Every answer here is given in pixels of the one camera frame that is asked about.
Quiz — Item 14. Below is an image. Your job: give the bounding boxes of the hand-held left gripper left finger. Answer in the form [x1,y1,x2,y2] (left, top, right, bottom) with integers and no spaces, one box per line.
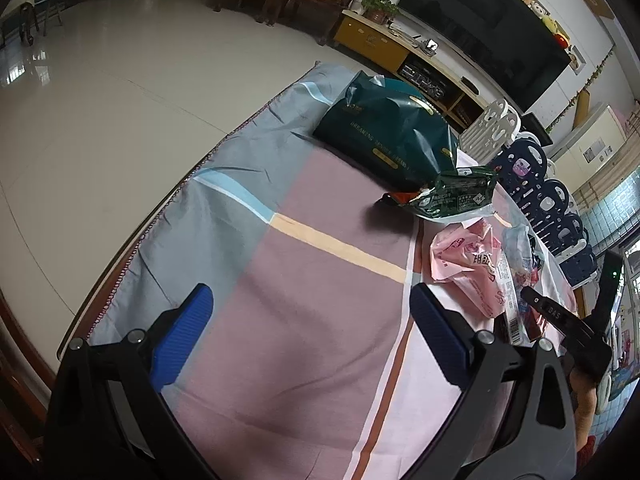
[45,282,218,480]

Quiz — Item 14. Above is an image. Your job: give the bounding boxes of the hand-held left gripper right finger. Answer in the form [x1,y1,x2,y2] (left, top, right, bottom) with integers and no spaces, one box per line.
[409,282,578,480]

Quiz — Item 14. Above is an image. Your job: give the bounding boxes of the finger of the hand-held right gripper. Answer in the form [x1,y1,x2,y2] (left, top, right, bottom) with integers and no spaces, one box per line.
[520,286,584,337]

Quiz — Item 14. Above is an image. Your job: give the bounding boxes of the red cardboard box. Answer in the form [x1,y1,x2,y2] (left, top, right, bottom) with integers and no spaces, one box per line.
[520,305,551,341]

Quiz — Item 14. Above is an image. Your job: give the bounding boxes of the person's right forearm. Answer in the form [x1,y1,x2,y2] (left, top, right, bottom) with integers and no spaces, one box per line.
[570,367,598,453]

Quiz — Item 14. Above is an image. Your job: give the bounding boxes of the clear plastic wrapped packet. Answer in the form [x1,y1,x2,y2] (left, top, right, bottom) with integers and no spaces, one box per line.
[492,255,526,346]

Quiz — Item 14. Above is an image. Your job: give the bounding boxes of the clear blue plastic package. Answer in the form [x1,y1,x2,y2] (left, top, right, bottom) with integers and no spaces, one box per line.
[501,222,543,281]

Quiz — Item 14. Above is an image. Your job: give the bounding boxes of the pink plastic package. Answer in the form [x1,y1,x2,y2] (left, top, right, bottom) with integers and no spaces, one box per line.
[430,217,511,318]

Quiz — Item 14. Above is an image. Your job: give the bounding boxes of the pink grey striped tablecloth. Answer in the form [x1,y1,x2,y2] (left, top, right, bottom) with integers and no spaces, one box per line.
[90,62,581,480]

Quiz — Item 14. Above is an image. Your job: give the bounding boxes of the dark green crumpled wrapper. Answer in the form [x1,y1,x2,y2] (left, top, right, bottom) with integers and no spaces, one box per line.
[405,165,498,221]

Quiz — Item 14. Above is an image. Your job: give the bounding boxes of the white cabinet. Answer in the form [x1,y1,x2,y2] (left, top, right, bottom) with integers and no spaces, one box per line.
[550,105,628,193]

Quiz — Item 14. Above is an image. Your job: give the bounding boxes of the dark green plastic bag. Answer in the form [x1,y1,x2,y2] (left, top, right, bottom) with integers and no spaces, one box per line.
[312,71,460,186]

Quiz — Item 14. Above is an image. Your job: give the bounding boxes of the black media player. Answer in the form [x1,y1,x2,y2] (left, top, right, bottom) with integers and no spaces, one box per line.
[400,57,446,101]

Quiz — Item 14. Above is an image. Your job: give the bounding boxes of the black flat television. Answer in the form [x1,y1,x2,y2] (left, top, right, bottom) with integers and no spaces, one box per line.
[397,0,573,116]

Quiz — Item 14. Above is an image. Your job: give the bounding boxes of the row of plush toys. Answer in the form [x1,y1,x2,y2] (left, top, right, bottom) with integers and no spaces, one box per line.
[492,0,583,68]

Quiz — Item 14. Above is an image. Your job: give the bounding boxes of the yellow television cabinet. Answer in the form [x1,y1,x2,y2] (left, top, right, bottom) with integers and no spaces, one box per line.
[334,9,488,126]

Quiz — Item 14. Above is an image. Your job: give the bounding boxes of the green potted plant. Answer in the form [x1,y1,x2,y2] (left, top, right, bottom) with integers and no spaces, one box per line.
[350,0,401,26]

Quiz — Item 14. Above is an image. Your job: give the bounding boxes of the dark chair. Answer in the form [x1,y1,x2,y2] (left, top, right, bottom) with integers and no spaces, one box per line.
[32,0,66,36]

